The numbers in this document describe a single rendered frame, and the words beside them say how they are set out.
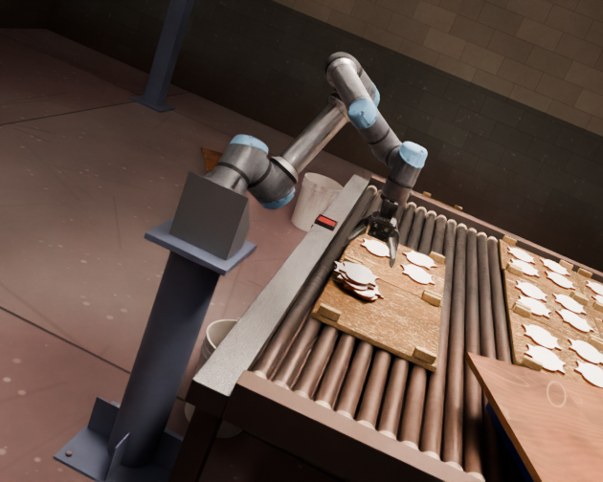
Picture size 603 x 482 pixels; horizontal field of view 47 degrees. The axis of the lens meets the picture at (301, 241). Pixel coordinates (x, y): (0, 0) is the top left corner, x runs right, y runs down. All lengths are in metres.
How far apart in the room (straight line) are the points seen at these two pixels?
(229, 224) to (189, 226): 0.13
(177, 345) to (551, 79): 5.68
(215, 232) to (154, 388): 0.59
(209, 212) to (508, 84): 5.55
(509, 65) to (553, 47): 0.43
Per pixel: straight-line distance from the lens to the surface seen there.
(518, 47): 7.29
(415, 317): 2.03
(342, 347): 1.74
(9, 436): 2.58
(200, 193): 2.03
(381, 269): 2.26
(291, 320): 1.75
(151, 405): 2.37
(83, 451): 2.56
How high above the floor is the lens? 1.72
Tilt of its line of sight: 21 degrees down
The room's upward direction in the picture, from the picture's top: 22 degrees clockwise
